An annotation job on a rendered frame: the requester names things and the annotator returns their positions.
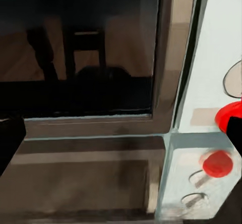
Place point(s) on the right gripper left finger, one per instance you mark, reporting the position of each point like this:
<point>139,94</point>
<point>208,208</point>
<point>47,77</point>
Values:
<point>12,133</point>

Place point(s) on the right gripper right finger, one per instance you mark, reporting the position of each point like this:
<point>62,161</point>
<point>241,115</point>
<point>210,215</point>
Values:
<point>234,132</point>

